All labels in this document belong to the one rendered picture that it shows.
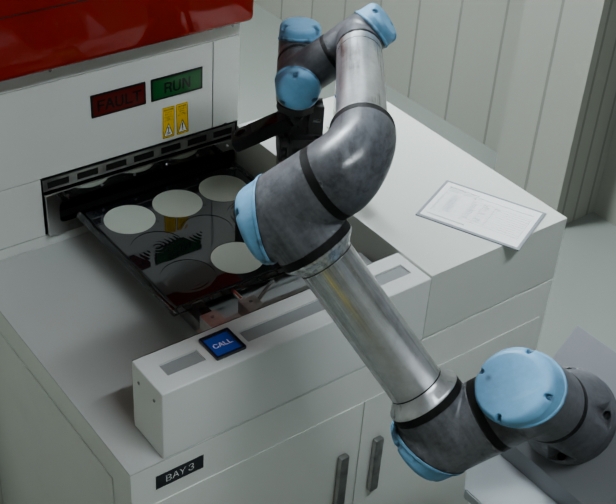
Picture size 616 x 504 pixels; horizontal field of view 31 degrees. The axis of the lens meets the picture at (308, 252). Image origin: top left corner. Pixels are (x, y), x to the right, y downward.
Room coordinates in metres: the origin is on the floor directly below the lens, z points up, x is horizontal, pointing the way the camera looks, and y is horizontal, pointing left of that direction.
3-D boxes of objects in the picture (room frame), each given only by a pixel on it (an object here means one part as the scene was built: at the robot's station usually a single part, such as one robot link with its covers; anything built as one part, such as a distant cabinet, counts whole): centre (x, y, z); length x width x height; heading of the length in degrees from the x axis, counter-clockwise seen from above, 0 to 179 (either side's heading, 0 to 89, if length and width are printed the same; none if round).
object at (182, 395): (1.45, 0.02, 0.89); 0.55 x 0.09 x 0.14; 129
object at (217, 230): (1.77, 0.20, 0.90); 0.34 x 0.34 x 0.01; 39
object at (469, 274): (1.94, -0.16, 0.89); 0.62 x 0.35 x 0.14; 39
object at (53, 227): (1.93, 0.34, 0.89); 0.44 x 0.02 x 0.10; 129
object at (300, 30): (1.81, 0.04, 1.27); 0.09 x 0.08 x 0.11; 1
